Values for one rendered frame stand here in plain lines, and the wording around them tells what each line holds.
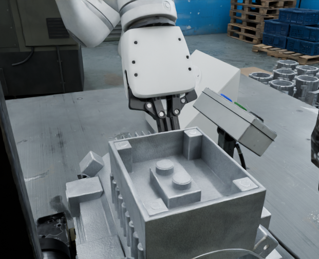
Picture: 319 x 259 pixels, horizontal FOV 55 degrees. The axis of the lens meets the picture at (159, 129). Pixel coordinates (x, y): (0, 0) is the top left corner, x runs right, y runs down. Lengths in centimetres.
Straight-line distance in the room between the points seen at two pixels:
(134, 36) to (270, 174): 60
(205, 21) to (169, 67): 757
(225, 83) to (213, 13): 719
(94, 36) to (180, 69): 47
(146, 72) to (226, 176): 20
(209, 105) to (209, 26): 749
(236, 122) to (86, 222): 32
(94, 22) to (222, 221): 71
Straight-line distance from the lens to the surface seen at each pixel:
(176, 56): 45
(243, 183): 26
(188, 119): 92
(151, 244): 23
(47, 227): 65
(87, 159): 40
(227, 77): 94
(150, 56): 44
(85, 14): 86
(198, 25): 793
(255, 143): 55
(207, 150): 32
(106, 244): 30
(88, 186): 37
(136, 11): 45
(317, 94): 279
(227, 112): 57
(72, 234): 69
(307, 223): 79
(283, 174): 92
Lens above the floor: 129
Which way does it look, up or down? 27 degrees down
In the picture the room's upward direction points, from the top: straight up
